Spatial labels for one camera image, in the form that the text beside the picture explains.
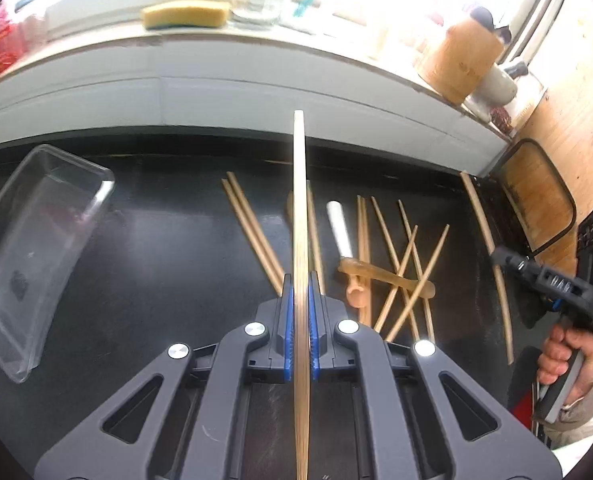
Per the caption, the small translucent amber spoon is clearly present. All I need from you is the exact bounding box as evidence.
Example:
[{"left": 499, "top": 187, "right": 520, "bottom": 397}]
[{"left": 346, "top": 283, "right": 369, "bottom": 309}]

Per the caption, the bamboo chopstick right pile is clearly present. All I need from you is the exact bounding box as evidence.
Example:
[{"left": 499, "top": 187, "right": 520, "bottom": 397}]
[{"left": 385, "top": 224, "right": 450, "bottom": 342}]

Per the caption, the white handled utensil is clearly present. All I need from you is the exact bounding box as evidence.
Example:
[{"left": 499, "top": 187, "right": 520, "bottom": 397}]
[{"left": 327, "top": 200, "right": 354, "bottom": 258}]

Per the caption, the brown wooden spoon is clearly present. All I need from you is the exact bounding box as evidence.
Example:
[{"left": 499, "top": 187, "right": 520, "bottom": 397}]
[{"left": 286, "top": 191, "right": 294, "bottom": 233}]

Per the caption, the person right hand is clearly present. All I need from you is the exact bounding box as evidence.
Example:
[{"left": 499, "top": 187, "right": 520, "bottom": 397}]
[{"left": 537, "top": 324, "right": 593, "bottom": 405}]

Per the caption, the long curved bamboo chopstick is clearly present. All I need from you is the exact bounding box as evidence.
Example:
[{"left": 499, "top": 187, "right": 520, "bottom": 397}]
[{"left": 293, "top": 110, "right": 310, "bottom": 480}]

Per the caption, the thin bamboo chopstick beside spoon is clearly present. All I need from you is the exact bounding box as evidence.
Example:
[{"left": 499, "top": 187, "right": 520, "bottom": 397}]
[{"left": 307, "top": 182, "right": 325, "bottom": 295}]

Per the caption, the bamboo chopstick pair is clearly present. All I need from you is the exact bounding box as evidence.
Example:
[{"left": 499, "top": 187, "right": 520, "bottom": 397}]
[
  {"left": 222, "top": 179, "right": 282, "bottom": 296},
  {"left": 226, "top": 171, "right": 284, "bottom": 286}
]

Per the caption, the yellow sponge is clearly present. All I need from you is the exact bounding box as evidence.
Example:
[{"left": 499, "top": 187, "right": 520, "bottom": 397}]
[{"left": 140, "top": 0, "right": 231, "bottom": 30}]

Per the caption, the clear plastic container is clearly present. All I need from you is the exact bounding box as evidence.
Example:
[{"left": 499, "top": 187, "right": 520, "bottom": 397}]
[{"left": 0, "top": 144, "right": 115, "bottom": 384}]

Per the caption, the wooden utensil holder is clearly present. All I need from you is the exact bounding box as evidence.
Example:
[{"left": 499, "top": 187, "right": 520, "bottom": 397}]
[{"left": 417, "top": 18, "right": 503, "bottom": 106}]

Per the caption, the white ceramic jar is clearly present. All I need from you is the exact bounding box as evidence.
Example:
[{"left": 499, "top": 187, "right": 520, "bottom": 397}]
[{"left": 475, "top": 60, "right": 528, "bottom": 107}]

